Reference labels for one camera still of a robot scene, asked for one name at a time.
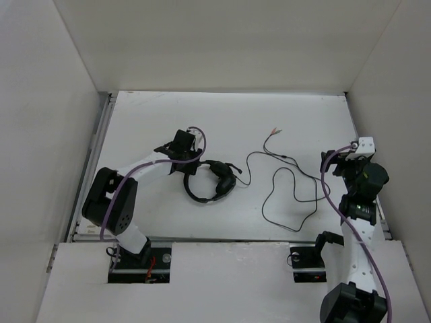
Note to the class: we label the black headset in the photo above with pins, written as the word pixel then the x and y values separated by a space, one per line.
pixel 223 179

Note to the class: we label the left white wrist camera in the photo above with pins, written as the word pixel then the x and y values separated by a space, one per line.
pixel 199 139

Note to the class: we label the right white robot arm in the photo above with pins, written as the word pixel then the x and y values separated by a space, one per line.
pixel 360 293

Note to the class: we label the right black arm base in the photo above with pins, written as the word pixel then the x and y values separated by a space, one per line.
pixel 306 260

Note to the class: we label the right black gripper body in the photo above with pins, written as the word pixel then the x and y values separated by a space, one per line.
pixel 349 169

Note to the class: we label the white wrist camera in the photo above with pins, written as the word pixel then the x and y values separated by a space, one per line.
pixel 361 147
pixel 199 139

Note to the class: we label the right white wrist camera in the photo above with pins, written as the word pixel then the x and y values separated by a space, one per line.
pixel 361 147

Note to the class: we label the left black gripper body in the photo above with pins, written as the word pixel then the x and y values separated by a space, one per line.
pixel 189 167

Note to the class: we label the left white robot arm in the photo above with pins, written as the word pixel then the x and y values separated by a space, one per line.
pixel 110 202

